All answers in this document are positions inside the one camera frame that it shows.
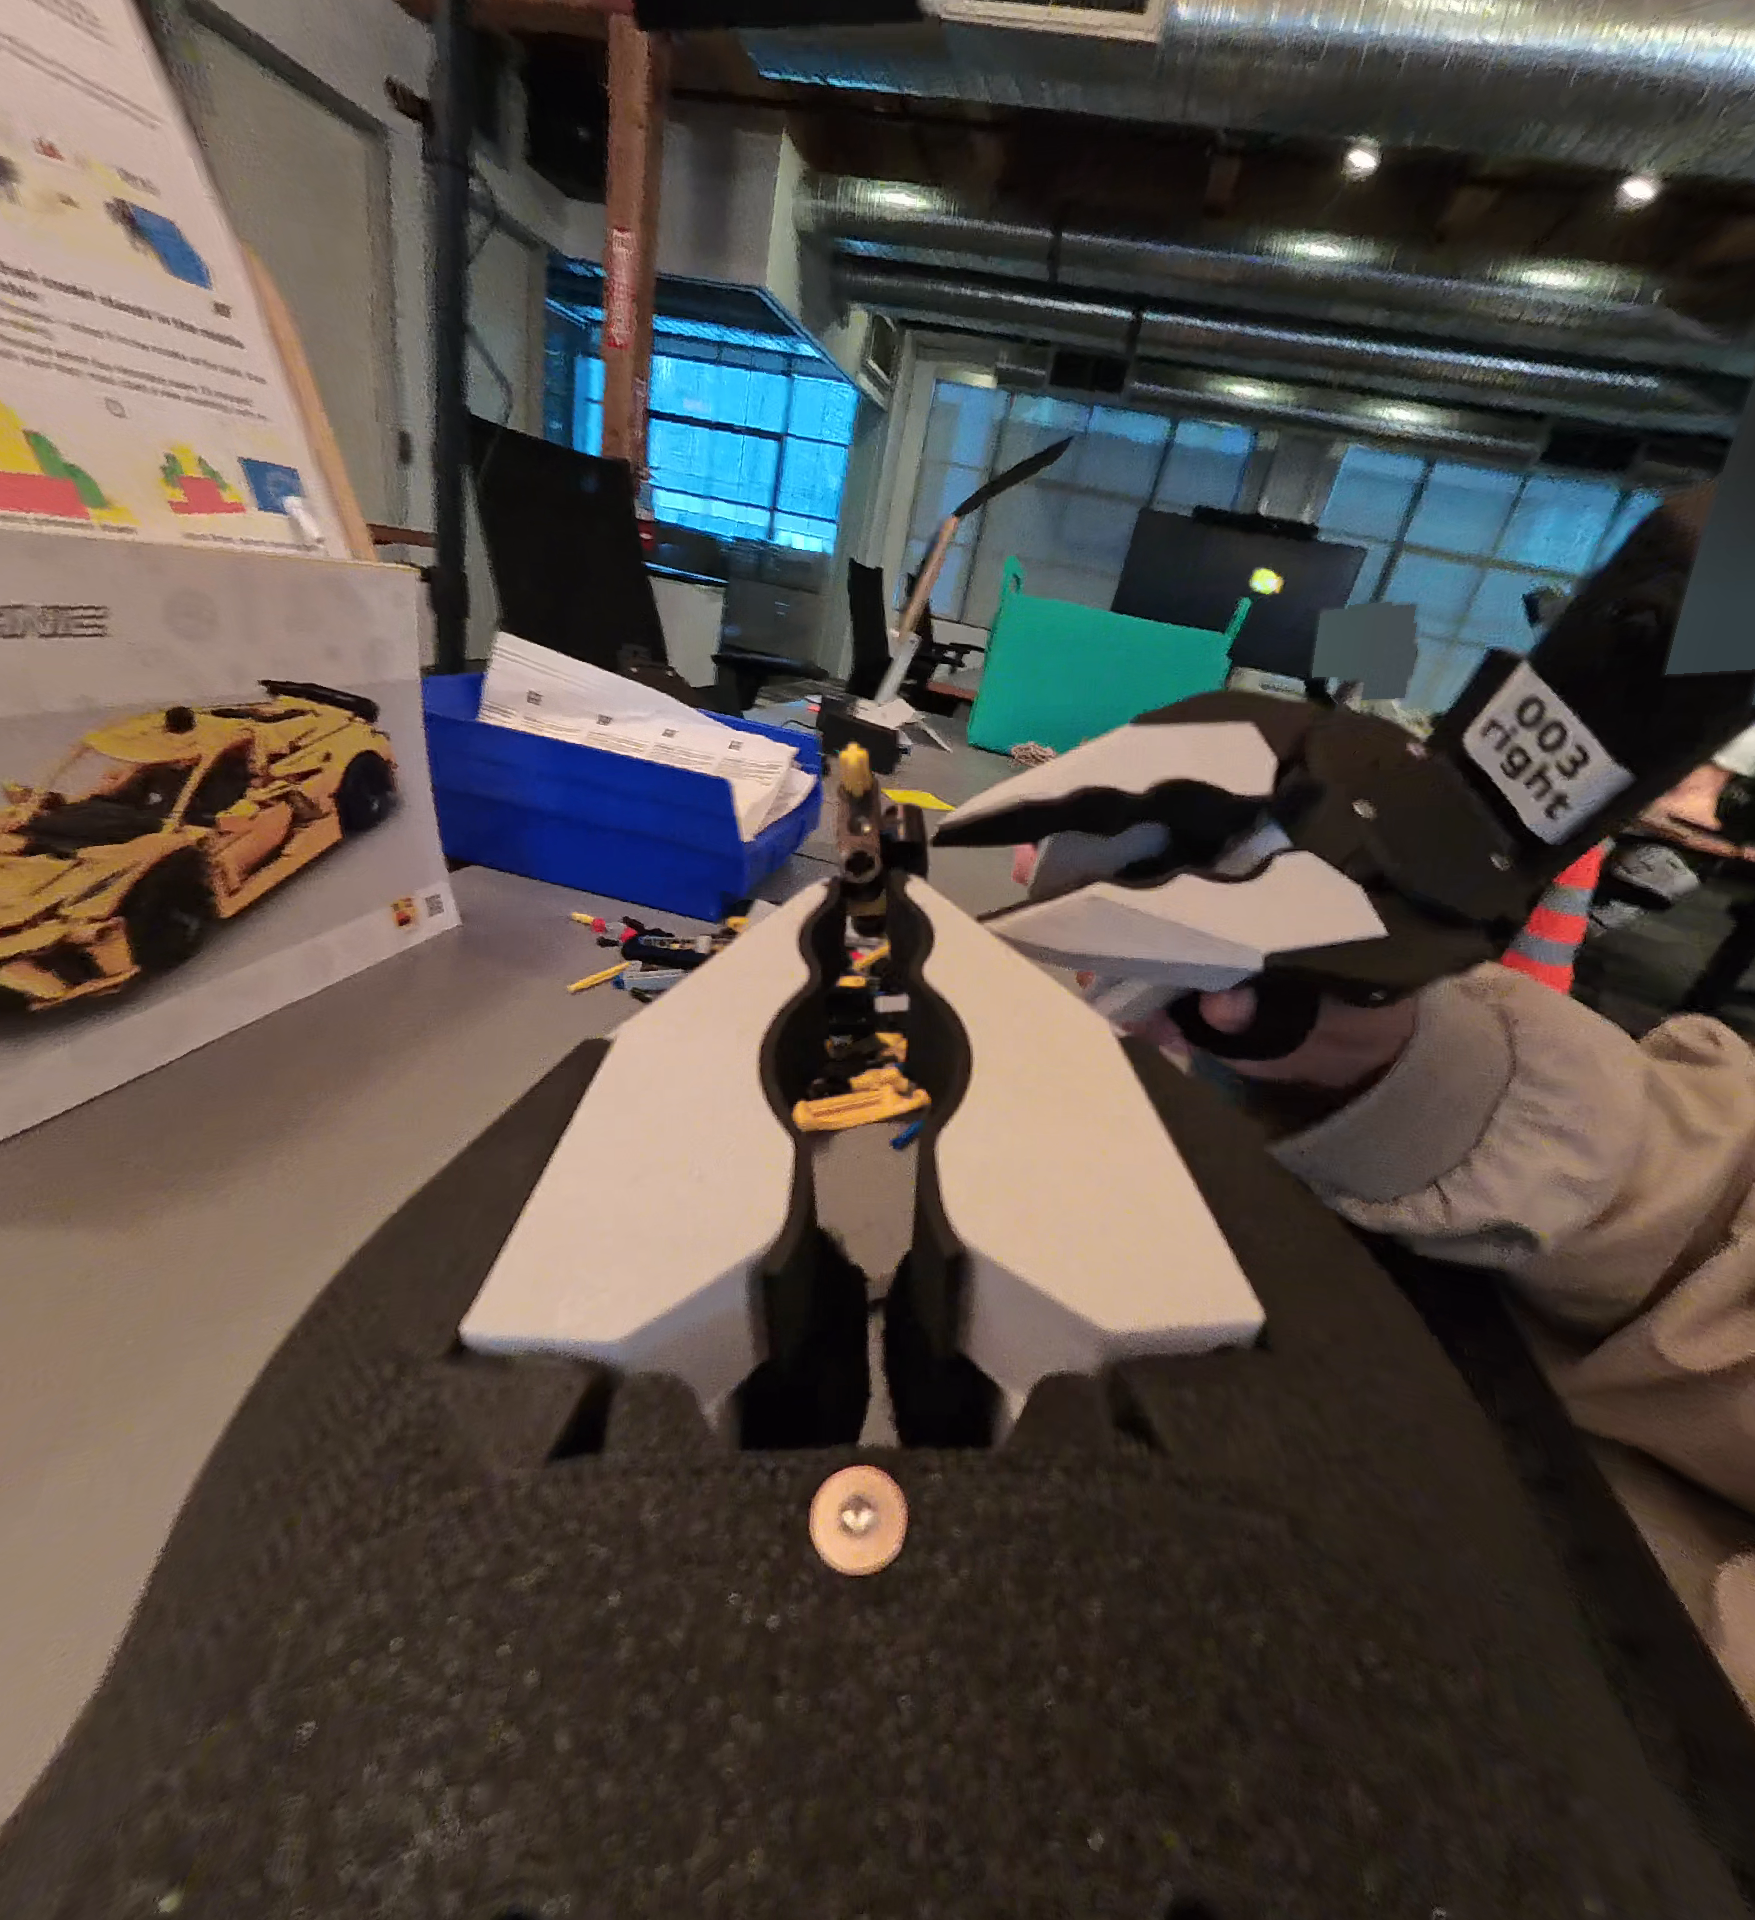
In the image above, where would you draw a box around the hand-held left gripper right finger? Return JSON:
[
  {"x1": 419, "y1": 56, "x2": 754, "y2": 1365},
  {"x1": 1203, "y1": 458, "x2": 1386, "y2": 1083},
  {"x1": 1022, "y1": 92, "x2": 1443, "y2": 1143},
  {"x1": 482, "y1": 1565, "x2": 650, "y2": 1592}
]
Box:
[{"x1": 886, "y1": 879, "x2": 1269, "y2": 1449}]

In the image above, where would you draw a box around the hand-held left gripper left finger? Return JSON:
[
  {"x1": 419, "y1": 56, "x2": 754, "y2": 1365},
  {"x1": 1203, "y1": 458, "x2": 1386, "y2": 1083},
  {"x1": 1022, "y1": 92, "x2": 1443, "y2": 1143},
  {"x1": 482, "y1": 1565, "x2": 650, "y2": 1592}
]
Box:
[{"x1": 458, "y1": 882, "x2": 871, "y2": 1449}]

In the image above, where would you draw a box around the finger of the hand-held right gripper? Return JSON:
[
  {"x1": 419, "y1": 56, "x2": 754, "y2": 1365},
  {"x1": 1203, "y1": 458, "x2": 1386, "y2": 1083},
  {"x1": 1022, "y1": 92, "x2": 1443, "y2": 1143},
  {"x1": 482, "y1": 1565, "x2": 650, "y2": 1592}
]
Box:
[
  {"x1": 983, "y1": 879, "x2": 1395, "y2": 980},
  {"x1": 932, "y1": 720, "x2": 1289, "y2": 905}
]

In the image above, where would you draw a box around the pile of brick pieces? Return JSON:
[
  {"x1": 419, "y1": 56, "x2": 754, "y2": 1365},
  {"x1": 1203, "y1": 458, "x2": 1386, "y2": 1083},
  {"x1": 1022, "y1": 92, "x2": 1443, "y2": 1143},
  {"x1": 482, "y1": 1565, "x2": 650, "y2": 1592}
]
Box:
[{"x1": 567, "y1": 903, "x2": 942, "y2": 1155}]

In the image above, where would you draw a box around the small yellow black connector assembly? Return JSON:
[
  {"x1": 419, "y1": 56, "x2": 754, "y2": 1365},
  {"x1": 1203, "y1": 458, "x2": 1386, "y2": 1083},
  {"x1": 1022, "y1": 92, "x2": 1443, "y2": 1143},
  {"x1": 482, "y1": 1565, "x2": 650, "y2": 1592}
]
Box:
[{"x1": 829, "y1": 743, "x2": 929, "y2": 921}]

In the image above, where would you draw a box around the person's right forearm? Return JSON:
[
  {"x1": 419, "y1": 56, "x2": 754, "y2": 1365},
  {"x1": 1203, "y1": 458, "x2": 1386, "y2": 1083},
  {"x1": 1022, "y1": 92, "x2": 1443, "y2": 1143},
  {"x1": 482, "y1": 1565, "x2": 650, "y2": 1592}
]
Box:
[{"x1": 1264, "y1": 960, "x2": 1755, "y2": 1359}]

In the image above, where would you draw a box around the person's right hand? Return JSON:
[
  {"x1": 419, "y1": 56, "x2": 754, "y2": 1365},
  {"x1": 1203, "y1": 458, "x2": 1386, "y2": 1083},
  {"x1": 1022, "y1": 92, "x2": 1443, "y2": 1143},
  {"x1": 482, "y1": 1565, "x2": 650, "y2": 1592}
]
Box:
[{"x1": 1008, "y1": 840, "x2": 1423, "y2": 1098}]

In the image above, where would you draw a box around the teal green storage box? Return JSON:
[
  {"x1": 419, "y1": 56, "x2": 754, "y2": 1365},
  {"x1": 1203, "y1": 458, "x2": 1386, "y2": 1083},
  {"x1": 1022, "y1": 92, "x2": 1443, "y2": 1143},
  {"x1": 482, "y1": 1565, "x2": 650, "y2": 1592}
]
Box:
[{"x1": 964, "y1": 555, "x2": 1256, "y2": 758}]

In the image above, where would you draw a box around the orange traffic cone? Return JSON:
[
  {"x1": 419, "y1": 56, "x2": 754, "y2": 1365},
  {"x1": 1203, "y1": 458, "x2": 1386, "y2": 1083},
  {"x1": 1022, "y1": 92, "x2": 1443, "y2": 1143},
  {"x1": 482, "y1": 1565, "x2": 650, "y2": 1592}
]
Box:
[{"x1": 1499, "y1": 840, "x2": 1618, "y2": 997}]

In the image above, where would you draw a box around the black monitor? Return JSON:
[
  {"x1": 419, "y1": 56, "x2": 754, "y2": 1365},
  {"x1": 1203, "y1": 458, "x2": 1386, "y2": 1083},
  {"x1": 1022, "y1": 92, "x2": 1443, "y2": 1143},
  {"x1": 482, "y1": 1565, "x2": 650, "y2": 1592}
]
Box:
[{"x1": 1110, "y1": 506, "x2": 1372, "y2": 681}]

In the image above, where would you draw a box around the black device with green light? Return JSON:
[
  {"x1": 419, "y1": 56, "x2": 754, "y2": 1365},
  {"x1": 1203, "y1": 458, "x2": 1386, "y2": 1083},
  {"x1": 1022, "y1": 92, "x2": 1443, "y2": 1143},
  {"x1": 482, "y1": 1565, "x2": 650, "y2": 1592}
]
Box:
[{"x1": 815, "y1": 694, "x2": 921, "y2": 765}]

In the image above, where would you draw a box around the black office chair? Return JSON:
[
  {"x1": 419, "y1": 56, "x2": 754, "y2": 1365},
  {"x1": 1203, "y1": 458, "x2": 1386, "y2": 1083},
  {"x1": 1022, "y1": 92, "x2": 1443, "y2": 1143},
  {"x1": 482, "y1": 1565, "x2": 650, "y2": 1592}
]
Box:
[{"x1": 841, "y1": 560, "x2": 986, "y2": 711}]

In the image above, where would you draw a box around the wooden stick stand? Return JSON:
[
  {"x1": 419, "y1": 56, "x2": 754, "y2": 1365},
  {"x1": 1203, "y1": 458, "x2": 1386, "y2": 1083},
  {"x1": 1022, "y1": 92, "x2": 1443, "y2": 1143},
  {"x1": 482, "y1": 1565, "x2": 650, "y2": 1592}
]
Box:
[{"x1": 874, "y1": 436, "x2": 1078, "y2": 741}]

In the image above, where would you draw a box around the blue plastic storage box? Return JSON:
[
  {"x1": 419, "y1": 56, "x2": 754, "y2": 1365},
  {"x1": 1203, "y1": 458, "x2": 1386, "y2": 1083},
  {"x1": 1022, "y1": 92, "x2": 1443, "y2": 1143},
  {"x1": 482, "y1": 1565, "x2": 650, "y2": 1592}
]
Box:
[{"x1": 421, "y1": 671, "x2": 829, "y2": 929}]

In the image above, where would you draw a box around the white car instruction booklet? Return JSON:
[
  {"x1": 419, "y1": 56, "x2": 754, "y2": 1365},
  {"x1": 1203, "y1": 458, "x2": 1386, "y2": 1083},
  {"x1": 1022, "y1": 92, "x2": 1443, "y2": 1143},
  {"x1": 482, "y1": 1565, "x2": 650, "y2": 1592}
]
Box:
[{"x1": 0, "y1": 516, "x2": 463, "y2": 1182}]

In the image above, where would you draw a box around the blue bin with papers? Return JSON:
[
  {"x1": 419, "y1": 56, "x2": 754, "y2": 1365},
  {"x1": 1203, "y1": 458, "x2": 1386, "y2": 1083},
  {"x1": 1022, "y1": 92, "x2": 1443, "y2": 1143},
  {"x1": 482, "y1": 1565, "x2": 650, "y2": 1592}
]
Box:
[{"x1": 474, "y1": 629, "x2": 821, "y2": 842}]

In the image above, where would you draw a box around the large black panel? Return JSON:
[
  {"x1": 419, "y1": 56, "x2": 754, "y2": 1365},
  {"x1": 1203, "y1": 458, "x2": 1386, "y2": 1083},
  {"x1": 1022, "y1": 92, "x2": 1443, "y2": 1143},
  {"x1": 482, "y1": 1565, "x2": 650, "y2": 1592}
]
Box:
[{"x1": 468, "y1": 417, "x2": 672, "y2": 681}]

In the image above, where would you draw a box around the white air vent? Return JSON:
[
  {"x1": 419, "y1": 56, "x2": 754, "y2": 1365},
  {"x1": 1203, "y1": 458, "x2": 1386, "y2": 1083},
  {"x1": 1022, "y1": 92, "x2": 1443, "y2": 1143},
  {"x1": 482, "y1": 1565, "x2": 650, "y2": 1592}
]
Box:
[{"x1": 919, "y1": 0, "x2": 1170, "y2": 45}]

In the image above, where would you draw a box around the dark metal stand pole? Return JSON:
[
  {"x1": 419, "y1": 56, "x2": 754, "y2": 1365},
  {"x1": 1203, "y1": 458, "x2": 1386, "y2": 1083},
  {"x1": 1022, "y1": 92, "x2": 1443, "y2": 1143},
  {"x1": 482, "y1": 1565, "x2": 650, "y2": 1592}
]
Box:
[{"x1": 423, "y1": 0, "x2": 489, "y2": 681}]

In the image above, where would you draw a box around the black square box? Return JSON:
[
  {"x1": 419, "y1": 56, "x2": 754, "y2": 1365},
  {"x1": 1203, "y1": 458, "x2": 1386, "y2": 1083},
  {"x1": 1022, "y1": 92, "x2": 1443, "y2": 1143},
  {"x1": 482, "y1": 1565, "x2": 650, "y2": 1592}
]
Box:
[{"x1": 516, "y1": 37, "x2": 616, "y2": 209}]

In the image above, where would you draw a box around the white sheet with colourful print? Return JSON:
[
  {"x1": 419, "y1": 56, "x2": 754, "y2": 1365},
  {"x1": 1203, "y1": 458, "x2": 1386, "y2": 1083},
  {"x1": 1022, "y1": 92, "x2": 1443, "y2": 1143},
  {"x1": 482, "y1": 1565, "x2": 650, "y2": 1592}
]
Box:
[{"x1": 0, "y1": 0, "x2": 336, "y2": 561}]

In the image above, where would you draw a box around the silver ventilation duct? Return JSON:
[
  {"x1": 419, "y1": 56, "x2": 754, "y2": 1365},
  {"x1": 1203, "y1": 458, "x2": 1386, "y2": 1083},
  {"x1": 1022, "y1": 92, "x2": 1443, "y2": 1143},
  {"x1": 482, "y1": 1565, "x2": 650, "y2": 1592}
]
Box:
[{"x1": 739, "y1": 0, "x2": 1755, "y2": 170}]

